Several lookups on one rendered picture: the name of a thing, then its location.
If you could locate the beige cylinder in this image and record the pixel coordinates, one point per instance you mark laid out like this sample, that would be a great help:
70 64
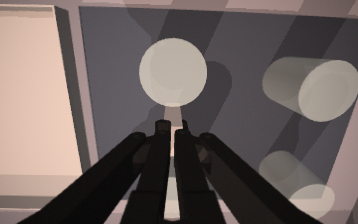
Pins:
297 183
173 72
172 206
318 89

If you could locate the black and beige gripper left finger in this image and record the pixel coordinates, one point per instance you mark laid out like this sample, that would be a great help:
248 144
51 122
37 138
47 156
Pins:
92 197

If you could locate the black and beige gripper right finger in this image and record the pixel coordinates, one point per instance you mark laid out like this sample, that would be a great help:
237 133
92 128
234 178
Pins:
249 197

